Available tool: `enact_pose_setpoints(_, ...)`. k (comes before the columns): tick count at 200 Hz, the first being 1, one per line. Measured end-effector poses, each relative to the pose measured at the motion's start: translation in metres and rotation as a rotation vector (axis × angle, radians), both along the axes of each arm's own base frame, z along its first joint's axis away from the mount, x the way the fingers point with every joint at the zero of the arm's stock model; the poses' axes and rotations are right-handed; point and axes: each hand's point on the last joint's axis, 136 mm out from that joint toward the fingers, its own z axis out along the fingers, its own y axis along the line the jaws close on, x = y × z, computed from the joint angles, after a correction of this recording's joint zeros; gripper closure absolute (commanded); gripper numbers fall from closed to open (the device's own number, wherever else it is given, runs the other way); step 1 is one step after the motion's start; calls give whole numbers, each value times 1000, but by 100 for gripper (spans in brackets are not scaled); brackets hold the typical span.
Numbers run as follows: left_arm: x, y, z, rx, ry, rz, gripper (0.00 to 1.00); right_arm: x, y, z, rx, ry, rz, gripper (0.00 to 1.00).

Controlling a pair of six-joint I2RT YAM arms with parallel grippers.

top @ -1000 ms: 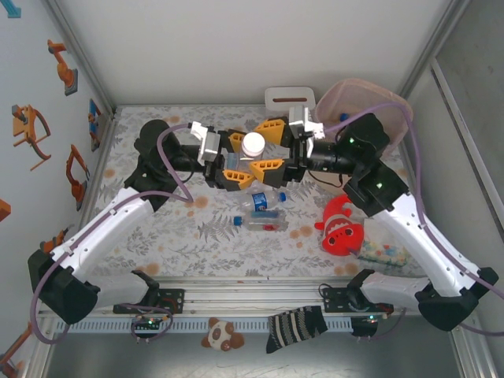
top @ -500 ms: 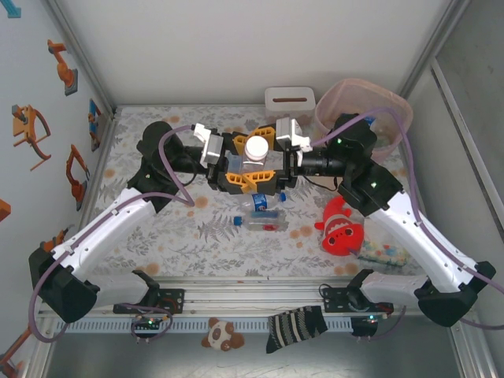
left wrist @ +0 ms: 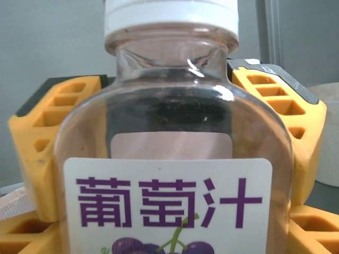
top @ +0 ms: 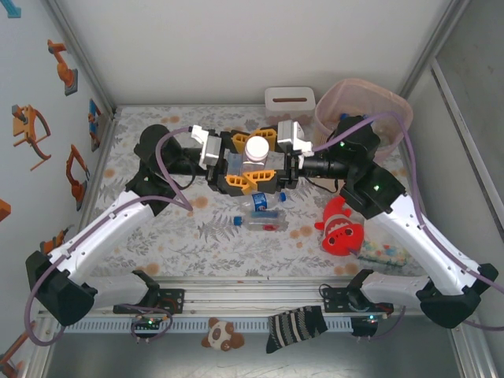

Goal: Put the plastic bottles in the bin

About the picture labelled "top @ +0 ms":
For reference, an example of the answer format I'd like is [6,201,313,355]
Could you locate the purple grape label bottle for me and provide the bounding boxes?
[242,135,272,176]

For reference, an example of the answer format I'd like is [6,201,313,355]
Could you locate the pink waste basket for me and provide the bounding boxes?
[313,77,414,165]

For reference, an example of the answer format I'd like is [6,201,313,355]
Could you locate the clear bottle pale blue label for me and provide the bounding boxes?
[227,154,246,177]

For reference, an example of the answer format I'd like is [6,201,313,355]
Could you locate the clear bottle dark blue label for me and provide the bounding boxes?
[240,191,287,213]

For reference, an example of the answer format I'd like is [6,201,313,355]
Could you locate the white tissue box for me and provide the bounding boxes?
[264,86,316,124]

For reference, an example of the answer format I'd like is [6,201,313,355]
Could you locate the crushed clear bottle blue cap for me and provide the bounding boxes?
[232,210,290,232]

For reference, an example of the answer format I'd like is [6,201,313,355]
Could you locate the red plush fish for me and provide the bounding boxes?
[313,194,365,259]

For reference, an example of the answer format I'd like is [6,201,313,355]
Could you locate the clear bag colourful pieces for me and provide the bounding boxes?
[356,230,410,269]

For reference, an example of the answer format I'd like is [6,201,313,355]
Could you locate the brown white panda plush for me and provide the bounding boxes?
[201,317,245,351]

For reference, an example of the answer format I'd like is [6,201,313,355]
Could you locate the black white striped sock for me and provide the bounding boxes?
[265,305,328,354]

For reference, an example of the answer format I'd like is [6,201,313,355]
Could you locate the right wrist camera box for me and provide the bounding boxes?
[277,120,314,155]

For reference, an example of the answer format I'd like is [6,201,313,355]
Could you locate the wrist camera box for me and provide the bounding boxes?
[277,120,314,155]
[190,124,222,169]

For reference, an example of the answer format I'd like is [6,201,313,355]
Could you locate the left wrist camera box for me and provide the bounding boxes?
[190,124,222,169]

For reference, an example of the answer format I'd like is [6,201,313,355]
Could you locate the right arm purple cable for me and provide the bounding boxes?
[310,112,504,342]

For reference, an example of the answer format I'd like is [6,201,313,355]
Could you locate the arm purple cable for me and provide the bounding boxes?
[25,128,195,347]
[310,112,504,342]

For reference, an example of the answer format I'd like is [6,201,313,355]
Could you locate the aluminium front rail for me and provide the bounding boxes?
[38,280,473,316]

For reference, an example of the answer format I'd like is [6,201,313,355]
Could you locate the left aluminium frame post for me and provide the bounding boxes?
[43,0,117,119]

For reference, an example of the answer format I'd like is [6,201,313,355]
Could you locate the aluminium frame post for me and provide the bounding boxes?
[43,0,117,119]
[405,0,472,94]

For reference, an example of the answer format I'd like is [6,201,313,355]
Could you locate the right aluminium frame post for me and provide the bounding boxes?
[405,0,472,94]

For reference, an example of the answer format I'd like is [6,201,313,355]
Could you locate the white slotted cable duct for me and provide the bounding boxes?
[53,317,354,334]

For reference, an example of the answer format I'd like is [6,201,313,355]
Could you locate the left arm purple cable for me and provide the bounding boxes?
[25,128,195,347]

